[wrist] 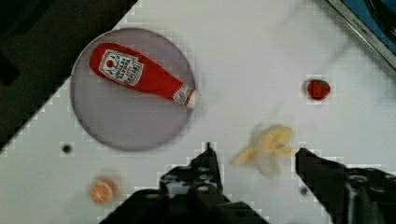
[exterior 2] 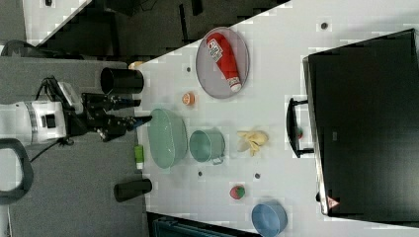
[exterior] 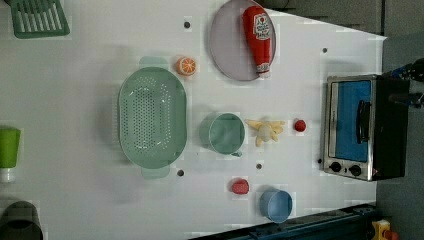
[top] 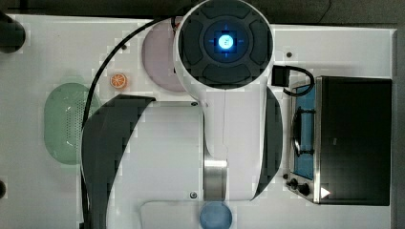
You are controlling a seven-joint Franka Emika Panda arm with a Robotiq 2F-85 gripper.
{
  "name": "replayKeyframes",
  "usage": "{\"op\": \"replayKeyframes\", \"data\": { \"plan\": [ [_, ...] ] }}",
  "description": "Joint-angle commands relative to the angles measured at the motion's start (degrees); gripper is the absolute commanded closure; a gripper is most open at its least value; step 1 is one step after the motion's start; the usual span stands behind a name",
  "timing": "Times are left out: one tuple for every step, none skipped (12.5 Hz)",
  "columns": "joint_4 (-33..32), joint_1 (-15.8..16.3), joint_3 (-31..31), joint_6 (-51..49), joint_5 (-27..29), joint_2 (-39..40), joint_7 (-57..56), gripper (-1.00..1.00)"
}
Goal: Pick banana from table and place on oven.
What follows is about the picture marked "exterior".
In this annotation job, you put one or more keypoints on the peeled plush banana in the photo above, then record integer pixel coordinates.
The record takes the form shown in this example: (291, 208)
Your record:
(266, 130)

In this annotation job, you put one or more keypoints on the black silver toaster oven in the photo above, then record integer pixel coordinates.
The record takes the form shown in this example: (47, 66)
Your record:
(365, 127)

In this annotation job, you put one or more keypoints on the green plastic mug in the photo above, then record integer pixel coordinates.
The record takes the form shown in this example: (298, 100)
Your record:
(223, 133)

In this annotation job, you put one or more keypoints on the orange slice toy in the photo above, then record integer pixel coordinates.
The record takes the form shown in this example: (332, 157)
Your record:
(186, 66)

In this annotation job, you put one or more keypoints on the green perforated colander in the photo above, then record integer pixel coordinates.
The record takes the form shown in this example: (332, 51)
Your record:
(152, 125)

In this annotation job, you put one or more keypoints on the red strawberry toy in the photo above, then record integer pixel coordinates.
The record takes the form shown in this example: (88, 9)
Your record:
(240, 187)

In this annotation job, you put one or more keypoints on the grey round plate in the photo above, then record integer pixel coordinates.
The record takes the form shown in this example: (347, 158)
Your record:
(228, 45)

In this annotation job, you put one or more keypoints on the small red tomato toy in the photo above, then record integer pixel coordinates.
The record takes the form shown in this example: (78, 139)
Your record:
(300, 125)

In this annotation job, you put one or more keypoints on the red plush ketchup bottle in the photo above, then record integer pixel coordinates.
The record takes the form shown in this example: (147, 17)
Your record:
(258, 35)

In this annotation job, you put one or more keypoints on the lime green bottle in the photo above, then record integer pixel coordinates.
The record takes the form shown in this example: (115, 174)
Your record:
(9, 148)

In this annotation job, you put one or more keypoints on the yellow red emergency button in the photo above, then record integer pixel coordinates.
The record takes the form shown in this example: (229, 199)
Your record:
(383, 231)

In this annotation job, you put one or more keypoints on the green slotted dish rack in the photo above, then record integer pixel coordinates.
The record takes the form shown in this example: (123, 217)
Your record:
(38, 18)

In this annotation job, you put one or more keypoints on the dark grey cylinder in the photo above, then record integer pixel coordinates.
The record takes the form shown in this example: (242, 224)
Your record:
(20, 221)

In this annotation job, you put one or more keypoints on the blue metal table frame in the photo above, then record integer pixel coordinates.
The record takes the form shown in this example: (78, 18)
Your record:
(350, 223)

